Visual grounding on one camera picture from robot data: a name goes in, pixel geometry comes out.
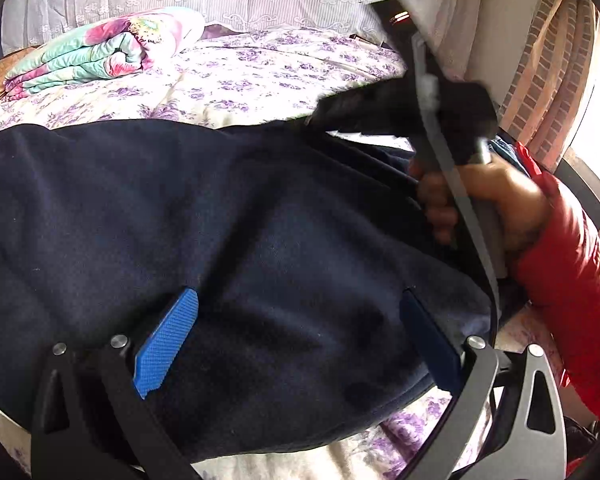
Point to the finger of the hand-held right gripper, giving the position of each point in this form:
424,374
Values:
365,107

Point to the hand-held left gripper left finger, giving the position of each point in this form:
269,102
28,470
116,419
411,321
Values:
167,340

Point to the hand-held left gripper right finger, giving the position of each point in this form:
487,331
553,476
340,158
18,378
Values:
430,340

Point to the dark navy pants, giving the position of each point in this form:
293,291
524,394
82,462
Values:
205,220

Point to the person's right hand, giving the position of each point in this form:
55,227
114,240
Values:
515,200

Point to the dark clothing pile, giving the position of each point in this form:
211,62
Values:
505,155

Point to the brick pattern curtain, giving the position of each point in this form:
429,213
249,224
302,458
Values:
550,60

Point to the purple floral bed sheet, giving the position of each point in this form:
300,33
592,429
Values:
260,75

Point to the folded floral quilt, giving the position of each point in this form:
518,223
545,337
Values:
105,55

